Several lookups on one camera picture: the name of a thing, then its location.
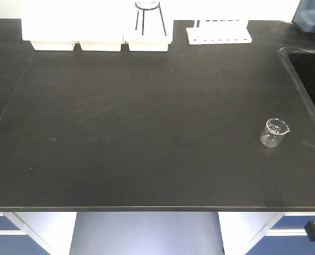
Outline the small clear glass beaker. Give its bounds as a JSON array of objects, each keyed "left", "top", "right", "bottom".
[{"left": 260, "top": 118, "right": 291, "bottom": 148}]

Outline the right white storage bin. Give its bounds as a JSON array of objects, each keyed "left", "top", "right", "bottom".
[{"left": 124, "top": 1, "right": 174, "bottom": 52}]

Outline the white storage bin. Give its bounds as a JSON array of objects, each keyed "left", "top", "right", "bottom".
[
  {"left": 21, "top": 1, "right": 75, "bottom": 51},
  {"left": 124, "top": 1, "right": 174, "bottom": 52},
  {"left": 72, "top": 1, "right": 124, "bottom": 52}
]

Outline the middle white storage bin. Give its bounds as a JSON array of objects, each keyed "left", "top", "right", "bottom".
[{"left": 72, "top": 1, "right": 124, "bottom": 52}]

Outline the left white storage bin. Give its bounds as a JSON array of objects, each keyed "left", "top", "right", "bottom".
[{"left": 21, "top": 1, "right": 75, "bottom": 51}]

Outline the white test tube rack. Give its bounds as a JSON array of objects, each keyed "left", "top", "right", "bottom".
[{"left": 185, "top": 0, "right": 253, "bottom": 45}]

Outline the black lab sink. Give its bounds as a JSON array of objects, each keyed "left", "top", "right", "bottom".
[{"left": 278, "top": 47, "right": 315, "bottom": 123}]

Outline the blue cabinet left of kneehole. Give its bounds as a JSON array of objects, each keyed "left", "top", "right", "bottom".
[{"left": 0, "top": 212, "right": 77, "bottom": 254}]

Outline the blue device on counter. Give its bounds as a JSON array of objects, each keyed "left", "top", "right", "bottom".
[{"left": 292, "top": 0, "right": 315, "bottom": 33}]

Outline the black wire tripod stand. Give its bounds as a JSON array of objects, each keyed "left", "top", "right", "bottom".
[{"left": 135, "top": 1, "right": 167, "bottom": 36}]

